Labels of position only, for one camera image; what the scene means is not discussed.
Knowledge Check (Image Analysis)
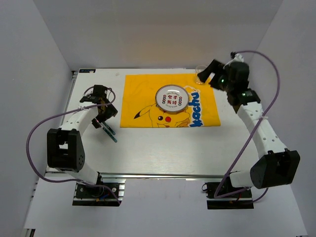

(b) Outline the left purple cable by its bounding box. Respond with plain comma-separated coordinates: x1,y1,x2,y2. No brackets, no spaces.
26,87,121,205

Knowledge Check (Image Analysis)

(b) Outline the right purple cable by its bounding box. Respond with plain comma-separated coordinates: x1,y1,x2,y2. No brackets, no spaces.
214,50,281,204

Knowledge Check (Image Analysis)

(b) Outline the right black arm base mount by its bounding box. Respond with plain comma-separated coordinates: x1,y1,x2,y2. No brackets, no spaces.
201,182,254,210

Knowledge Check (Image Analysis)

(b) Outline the yellow printed cloth napkin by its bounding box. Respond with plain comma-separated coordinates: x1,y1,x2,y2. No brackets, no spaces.
120,74,221,128

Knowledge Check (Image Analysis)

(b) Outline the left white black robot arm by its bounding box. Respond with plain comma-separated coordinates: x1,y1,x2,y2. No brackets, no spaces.
47,85,118,197

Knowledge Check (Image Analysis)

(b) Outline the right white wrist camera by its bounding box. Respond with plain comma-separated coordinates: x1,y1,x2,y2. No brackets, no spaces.
229,52,244,64

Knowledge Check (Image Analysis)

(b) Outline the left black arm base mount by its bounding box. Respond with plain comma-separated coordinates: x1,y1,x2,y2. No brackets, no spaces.
72,179,125,207

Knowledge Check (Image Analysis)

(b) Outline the fork with green patterned handle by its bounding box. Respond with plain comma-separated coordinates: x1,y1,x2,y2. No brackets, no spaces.
103,122,116,135

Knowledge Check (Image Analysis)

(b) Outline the left black corner label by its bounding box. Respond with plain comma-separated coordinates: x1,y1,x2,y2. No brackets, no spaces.
79,69,96,74

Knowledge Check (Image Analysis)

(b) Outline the purple cable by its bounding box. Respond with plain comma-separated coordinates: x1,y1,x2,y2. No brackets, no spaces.
214,50,281,204
26,87,121,205

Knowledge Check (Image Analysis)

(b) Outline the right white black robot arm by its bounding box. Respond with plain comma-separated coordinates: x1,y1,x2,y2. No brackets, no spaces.
197,60,300,197

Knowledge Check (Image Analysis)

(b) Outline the clear drinking glass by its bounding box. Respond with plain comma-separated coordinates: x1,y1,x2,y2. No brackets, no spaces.
194,65,209,84

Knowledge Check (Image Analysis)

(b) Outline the knife with green patterned handle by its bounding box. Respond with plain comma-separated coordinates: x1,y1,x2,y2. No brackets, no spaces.
101,122,118,143

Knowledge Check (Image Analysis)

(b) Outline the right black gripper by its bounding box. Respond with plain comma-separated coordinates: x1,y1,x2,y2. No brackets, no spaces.
197,59,234,93

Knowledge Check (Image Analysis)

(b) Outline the white plate with red characters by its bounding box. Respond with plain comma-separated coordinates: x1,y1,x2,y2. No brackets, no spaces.
155,84,190,113

